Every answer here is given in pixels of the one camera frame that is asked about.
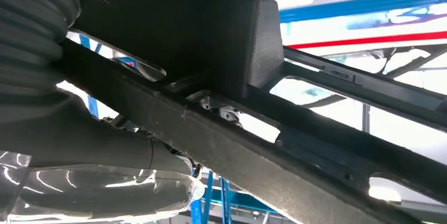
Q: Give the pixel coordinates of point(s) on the blue metal shelf rack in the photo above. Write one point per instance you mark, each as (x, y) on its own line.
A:
(349, 4)

